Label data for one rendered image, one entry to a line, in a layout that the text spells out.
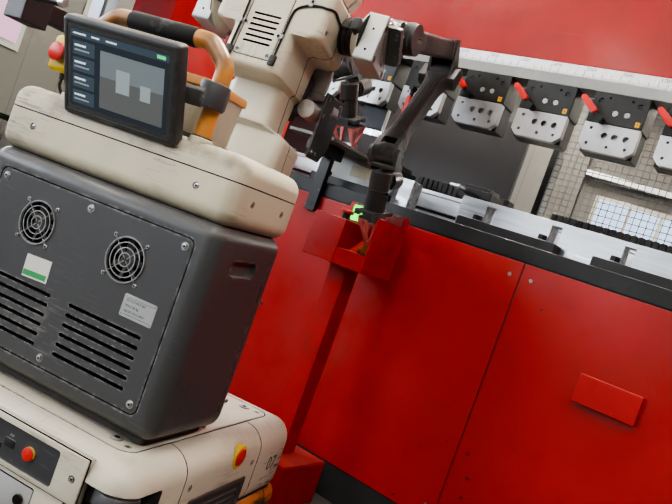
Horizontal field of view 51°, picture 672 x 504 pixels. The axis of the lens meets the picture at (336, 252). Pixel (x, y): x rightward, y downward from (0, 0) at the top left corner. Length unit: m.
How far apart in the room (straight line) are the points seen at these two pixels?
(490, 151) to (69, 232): 1.77
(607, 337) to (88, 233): 1.20
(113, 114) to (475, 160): 1.71
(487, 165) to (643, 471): 1.34
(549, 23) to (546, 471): 1.24
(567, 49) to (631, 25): 0.17
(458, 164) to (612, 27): 0.89
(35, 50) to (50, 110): 4.80
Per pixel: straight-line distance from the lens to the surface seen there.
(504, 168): 2.72
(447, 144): 2.84
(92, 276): 1.34
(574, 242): 2.01
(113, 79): 1.33
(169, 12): 2.88
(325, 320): 1.94
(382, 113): 2.40
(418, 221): 2.06
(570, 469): 1.87
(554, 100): 2.13
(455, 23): 2.36
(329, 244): 1.90
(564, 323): 1.87
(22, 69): 6.20
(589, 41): 2.17
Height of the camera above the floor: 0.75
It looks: 2 degrees down
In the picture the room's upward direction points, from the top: 20 degrees clockwise
